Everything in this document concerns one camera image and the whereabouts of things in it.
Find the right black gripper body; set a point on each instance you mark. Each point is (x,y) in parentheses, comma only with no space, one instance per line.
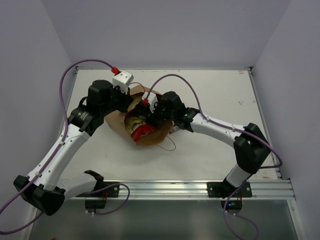
(160,115)

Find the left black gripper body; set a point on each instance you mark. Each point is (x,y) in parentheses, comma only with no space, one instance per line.
(125,99)

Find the brown chocolate bar wrapper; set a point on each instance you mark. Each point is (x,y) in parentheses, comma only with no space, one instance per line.
(174,129)

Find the brown paper bag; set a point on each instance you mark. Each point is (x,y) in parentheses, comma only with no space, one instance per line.
(115,121)

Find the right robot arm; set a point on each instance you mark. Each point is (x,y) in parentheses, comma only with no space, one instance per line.
(249,144)

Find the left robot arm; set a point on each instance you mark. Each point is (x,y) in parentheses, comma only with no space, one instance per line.
(42,187)

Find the yellow chip bag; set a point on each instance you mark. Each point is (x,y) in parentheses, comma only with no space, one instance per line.
(132,123)

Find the red chip bag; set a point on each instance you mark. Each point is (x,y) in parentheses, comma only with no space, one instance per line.
(141,131)

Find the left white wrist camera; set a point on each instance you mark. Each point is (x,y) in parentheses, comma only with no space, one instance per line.
(122,80)

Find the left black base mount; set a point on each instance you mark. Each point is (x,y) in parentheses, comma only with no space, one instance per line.
(103,189)

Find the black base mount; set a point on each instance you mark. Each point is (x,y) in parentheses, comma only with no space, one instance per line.
(103,189)
(222,189)

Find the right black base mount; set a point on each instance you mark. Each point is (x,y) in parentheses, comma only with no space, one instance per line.
(222,189)

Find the aluminium front rail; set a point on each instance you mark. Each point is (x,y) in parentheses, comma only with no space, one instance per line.
(177,190)

